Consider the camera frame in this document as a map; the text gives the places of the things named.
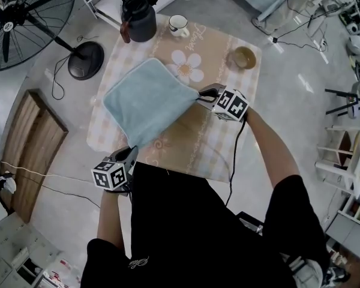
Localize black floor cable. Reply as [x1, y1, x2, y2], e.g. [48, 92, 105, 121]
[16, 172, 102, 210]
[272, 10, 328, 53]

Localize white power cable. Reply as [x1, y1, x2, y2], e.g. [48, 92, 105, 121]
[0, 160, 97, 182]

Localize person's right forearm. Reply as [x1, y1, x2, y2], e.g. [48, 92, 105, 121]
[245, 106, 301, 192]

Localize wooden step platform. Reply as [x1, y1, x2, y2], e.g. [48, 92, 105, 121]
[0, 88, 70, 224]

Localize black belt device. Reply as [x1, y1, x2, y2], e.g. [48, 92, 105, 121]
[236, 210, 265, 237]

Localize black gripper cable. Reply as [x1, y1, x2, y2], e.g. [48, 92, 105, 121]
[224, 119, 247, 207]

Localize scattered red white packets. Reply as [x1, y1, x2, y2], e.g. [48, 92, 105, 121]
[41, 256, 82, 288]

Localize black chair grey seat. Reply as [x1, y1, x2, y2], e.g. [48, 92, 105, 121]
[323, 87, 360, 120]

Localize grey shoulder pack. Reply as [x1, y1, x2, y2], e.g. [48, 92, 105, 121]
[287, 254, 325, 288]

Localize white locker cabinet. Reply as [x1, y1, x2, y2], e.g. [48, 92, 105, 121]
[0, 212, 63, 288]

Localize white enamel mug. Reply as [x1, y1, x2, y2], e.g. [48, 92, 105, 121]
[167, 14, 191, 39]

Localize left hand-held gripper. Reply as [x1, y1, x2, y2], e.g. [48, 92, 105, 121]
[91, 145, 139, 192]

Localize black fan cable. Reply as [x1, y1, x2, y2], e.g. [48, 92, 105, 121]
[50, 34, 100, 101]

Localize large black pedestal fan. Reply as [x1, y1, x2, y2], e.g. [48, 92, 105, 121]
[0, 0, 106, 82]

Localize person's left forearm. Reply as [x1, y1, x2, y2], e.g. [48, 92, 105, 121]
[95, 190, 133, 252]

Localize white storage shelving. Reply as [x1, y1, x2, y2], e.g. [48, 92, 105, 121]
[337, 184, 360, 231]

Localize light blue towel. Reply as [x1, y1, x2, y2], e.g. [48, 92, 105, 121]
[102, 57, 200, 149]

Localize black thermos jug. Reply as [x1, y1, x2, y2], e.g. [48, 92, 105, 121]
[119, 0, 158, 44]

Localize grey metal cabinet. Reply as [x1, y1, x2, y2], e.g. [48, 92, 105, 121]
[325, 211, 360, 261]

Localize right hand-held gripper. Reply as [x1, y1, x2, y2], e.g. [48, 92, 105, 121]
[197, 83, 250, 122]

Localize tan bowl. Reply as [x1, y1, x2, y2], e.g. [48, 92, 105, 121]
[233, 46, 257, 71]

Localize wooden chair brown seat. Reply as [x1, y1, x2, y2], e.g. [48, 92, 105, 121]
[314, 124, 360, 192]

